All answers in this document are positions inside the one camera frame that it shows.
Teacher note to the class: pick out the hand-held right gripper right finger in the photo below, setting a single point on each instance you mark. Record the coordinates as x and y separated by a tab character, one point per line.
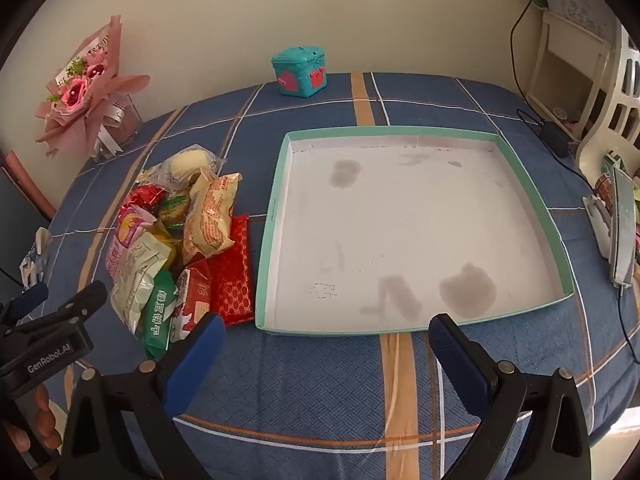
457	365

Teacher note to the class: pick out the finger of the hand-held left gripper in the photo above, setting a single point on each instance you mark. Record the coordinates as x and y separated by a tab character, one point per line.
80	305
27	300

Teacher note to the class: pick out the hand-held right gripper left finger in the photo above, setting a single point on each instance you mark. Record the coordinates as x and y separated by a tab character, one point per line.
197	360

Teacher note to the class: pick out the pink swiss roll packet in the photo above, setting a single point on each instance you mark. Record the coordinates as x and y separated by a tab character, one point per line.
125	232

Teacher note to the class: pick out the small green clear packet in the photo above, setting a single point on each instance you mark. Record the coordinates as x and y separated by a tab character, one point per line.
172	207

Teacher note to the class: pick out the yellow orange snack packet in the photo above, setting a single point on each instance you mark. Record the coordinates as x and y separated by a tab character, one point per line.
210	220

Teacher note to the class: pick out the white tray with green rim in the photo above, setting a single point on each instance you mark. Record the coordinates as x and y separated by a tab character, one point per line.
400	230

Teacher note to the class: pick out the person's left hand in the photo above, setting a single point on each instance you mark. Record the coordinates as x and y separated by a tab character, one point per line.
45	420

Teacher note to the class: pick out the green snack packet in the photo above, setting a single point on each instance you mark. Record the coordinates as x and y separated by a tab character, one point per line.
160	320

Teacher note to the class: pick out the red white biscuit packet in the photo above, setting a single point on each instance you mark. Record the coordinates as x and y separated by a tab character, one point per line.
192	300

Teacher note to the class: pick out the pale green white packet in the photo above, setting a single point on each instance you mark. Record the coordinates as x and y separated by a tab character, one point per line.
137	280

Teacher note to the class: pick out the red patterned snack packet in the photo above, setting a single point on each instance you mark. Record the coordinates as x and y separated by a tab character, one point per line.
232	280

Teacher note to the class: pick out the dark chair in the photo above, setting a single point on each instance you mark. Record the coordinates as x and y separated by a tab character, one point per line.
20	200

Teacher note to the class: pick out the blue plaid tablecloth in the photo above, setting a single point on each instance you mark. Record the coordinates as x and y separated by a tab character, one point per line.
310	400

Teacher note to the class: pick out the red foil snack packet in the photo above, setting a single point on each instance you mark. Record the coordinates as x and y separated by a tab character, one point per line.
142	197

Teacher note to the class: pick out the clear packet with yellow bun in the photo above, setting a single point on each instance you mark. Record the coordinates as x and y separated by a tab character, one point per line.
190	162

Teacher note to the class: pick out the pink flower bouquet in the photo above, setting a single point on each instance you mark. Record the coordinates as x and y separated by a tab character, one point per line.
75	90

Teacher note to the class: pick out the colourful sticker strip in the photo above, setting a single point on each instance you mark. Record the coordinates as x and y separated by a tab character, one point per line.
605	190

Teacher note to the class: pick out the green carton box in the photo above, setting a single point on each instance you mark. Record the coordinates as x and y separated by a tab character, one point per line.
612	161

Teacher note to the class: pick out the white plastic chair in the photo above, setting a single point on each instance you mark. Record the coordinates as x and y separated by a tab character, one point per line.
597	145

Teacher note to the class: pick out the teal toy house box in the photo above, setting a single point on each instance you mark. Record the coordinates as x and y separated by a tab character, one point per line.
295	67

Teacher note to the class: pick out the cream plastic shelf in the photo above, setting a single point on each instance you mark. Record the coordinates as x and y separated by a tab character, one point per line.
575	30

